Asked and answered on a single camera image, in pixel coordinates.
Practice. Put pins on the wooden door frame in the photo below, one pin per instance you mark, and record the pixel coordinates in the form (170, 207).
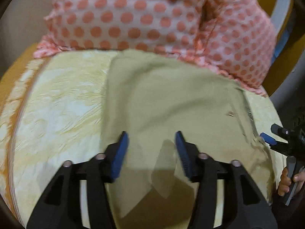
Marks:
(288, 19)

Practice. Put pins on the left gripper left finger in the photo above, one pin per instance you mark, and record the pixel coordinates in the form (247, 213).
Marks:
(59, 205)

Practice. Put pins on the yellow floral bed sheet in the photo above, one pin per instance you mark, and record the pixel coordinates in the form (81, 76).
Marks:
(52, 111)

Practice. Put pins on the khaki beige pants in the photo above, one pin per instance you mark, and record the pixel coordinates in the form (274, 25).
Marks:
(151, 98)

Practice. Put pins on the pink polka-dot pillow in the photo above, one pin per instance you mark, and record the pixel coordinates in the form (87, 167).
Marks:
(161, 26)
(235, 39)

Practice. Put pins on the rear pink polka-dot pillow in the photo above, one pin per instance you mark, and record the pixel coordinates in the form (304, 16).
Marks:
(235, 39)

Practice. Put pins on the person's right hand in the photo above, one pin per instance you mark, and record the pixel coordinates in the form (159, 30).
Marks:
(285, 182)

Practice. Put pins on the front pink polka-dot pillow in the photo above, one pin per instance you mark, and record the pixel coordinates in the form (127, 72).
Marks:
(161, 26)

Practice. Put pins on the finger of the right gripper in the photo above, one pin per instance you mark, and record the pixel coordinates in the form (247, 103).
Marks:
(268, 139)
(280, 131)

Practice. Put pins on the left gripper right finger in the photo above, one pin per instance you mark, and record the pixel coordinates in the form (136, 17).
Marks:
(244, 204)

